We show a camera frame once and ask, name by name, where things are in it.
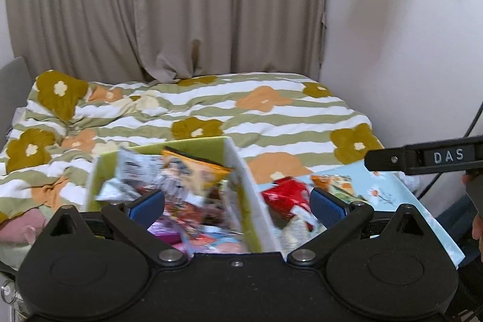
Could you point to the cream snack bag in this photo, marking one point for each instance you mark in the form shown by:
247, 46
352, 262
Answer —
298, 231

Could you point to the pink plush toy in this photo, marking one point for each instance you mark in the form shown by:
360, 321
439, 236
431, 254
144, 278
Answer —
22, 226

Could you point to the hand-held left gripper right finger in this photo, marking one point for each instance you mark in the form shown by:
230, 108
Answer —
328, 209

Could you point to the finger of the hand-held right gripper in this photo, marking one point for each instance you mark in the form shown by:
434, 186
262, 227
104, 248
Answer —
385, 159

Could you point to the yellow-green cardboard box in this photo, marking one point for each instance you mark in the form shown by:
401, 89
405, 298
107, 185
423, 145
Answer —
257, 216

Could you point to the floral striped blanket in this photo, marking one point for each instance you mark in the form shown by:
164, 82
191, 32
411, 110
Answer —
264, 122

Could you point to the pile of snack packets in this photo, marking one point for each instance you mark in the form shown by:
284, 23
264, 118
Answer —
181, 171

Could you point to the beige curtain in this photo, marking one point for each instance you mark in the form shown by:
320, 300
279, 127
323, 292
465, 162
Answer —
169, 1

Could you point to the red snack bag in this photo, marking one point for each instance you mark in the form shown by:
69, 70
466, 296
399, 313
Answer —
283, 194

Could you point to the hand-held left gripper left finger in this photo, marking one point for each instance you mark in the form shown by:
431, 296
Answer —
145, 208

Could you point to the person's right hand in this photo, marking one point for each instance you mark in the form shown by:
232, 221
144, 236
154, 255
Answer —
478, 235

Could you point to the crumpled white plastic wrap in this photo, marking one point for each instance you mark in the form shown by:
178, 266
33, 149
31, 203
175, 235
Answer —
409, 181

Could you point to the grey bed headboard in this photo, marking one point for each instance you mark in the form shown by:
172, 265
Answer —
13, 88

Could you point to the green and orange snack bag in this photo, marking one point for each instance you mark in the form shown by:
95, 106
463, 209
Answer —
339, 183

